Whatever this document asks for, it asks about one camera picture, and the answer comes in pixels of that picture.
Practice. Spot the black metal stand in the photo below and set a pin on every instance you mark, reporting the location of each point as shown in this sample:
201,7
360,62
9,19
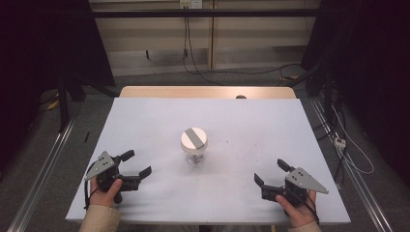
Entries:
327,93
64,106

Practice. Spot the black curtain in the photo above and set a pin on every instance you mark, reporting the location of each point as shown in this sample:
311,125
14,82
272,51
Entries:
38,48
374,64

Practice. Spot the person's left hand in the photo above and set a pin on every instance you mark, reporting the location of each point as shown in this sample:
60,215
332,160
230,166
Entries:
103,198

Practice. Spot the white wall socket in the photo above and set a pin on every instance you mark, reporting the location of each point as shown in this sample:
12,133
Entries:
190,3

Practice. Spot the person's right hand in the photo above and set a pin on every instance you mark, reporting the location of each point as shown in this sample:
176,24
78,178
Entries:
301,214

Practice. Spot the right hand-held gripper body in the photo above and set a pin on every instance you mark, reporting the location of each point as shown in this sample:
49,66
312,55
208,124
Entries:
301,180

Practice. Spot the clear glass cup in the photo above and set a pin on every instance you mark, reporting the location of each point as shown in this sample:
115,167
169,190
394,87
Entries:
195,157

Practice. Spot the metal floor rail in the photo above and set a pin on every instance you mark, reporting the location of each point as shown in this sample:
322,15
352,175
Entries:
42,174
354,180

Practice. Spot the small black stick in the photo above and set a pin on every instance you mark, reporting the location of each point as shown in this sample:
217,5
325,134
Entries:
86,137

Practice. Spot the small dark round object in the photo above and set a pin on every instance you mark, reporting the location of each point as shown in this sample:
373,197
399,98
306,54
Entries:
240,96

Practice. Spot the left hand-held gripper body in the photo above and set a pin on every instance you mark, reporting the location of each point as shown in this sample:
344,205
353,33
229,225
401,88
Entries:
104,167

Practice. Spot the white power strip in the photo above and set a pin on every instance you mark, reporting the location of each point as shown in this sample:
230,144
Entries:
339,142

